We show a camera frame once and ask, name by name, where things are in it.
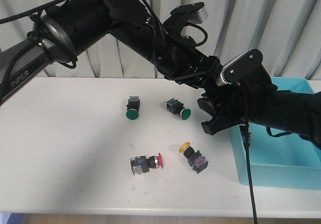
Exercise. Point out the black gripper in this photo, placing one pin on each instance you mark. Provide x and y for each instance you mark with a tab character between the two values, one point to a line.
227	108
203	74

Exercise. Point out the red push button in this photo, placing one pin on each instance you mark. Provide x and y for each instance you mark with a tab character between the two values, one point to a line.
246	135
142	164

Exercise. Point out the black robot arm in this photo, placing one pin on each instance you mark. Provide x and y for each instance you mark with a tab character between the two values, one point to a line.
255	99
64	29

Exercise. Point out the blue plastic box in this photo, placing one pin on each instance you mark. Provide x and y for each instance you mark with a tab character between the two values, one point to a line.
288	161

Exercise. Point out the green push button right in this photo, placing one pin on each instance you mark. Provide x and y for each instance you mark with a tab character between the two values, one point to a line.
176	107

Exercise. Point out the green push button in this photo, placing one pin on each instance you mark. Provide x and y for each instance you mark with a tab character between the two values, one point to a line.
133	106
176	107

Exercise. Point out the yellow push button lower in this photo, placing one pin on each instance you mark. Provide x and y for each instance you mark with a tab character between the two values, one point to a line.
195	159

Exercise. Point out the green push button left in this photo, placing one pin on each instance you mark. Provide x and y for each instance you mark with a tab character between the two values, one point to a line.
133	106

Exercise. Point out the white pleated curtain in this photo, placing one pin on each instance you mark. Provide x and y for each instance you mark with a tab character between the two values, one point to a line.
287	32

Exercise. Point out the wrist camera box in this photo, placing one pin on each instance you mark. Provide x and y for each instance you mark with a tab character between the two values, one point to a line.
194	13
239	67

